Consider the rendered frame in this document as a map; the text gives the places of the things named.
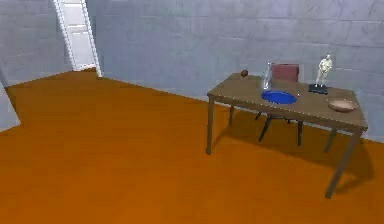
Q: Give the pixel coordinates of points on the brown wooden table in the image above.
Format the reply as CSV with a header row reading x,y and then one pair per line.
x,y
243,91

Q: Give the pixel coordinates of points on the small brown ball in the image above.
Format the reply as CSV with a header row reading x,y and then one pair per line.
x,y
244,73

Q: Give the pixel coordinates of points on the clear glass bottle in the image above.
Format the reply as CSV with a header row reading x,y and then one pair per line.
x,y
266,78

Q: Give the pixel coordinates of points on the blue plate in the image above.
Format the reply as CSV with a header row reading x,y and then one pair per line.
x,y
279,97

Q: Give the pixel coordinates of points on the dark red chair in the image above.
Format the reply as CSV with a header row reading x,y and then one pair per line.
x,y
285,72

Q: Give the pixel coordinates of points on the white statue on black base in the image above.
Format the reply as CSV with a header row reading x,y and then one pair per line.
x,y
322,73

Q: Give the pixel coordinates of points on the white room door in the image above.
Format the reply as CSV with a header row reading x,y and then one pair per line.
x,y
78,33

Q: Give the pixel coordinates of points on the brown bowl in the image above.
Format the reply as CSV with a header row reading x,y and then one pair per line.
x,y
342,105

